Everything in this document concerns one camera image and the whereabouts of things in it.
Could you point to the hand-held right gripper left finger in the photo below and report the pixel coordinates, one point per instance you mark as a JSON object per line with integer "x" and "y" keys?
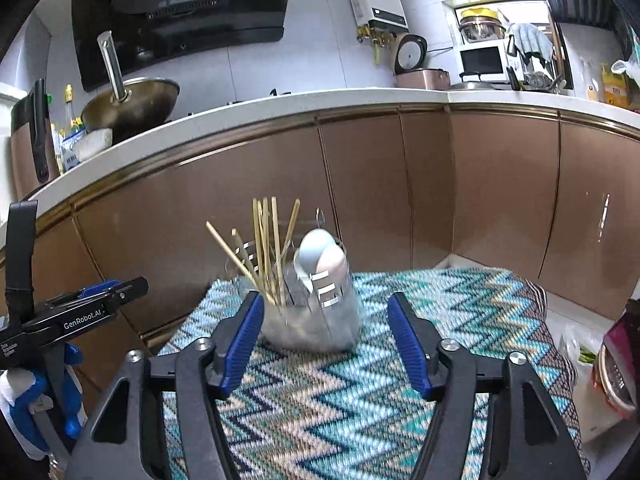
{"x": 245, "y": 340}

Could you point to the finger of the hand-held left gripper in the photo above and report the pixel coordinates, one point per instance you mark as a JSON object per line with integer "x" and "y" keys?
{"x": 130, "y": 287}
{"x": 97, "y": 291}

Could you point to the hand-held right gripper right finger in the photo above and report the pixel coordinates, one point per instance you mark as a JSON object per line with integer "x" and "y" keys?
{"x": 407, "y": 340}

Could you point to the bundle of bamboo chopsticks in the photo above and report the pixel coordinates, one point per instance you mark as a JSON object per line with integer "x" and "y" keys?
{"x": 259, "y": 240}

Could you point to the light blue ceramic spoon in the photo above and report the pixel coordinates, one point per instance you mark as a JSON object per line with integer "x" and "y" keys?
{"x": 312, "y": 252}

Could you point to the person's left hand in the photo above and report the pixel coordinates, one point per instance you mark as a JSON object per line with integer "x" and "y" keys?
{"x": 20, "y": 400}

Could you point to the zigzag knitted tablecloth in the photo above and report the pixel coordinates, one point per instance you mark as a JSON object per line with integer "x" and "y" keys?
{"x": 350, "y": 410}

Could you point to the white and blue packet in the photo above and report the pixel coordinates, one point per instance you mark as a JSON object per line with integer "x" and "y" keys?
{"x": 72, "y": 150}

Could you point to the brown appliance black top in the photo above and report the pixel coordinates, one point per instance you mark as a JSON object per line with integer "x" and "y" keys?
{"x": 20, "y": 160}

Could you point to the black knife holder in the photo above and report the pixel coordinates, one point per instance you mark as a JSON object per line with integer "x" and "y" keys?
{"x": 37, "y": 130}

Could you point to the plastic bag with greens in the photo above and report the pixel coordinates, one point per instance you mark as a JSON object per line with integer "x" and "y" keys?
{"x": 582, "y": 355}

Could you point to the brown kitchen cabinets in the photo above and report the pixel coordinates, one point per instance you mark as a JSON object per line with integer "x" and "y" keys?
{"x": 500, "y": 185}

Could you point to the oil bottle yellow cap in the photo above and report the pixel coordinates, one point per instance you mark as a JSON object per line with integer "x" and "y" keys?
{"x": 67, "y": 105}

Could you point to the white kitchen countertop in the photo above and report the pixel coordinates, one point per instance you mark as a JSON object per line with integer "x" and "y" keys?
{"x": 250, "y": 120}

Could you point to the maroon container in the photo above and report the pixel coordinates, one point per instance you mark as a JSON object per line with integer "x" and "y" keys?
{"x": 622, "y": 350}

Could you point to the pink rice cooker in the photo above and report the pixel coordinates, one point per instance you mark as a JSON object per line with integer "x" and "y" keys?
{"x": 422, "y": 79}

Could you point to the black range hood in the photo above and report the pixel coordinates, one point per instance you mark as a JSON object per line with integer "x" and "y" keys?
{"x": 175, "y": 10}

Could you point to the white microwave oven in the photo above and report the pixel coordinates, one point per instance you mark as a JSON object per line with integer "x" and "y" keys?
{"x": 480, "y": 60}

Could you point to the metal dish rack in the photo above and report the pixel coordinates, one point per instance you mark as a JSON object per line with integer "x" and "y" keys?
{"x": 537, "y": 77}

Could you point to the yellow valve pipes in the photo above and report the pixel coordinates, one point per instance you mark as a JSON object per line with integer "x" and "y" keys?
{"x": 372, "y": 40}

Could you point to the steel pot yellow lid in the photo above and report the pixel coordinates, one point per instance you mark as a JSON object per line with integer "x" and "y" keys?
{"x": 482, "y": 30}

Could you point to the light blue hanging cloth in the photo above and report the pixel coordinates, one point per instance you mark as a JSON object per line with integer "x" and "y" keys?
{"x": 532, "y": 40}

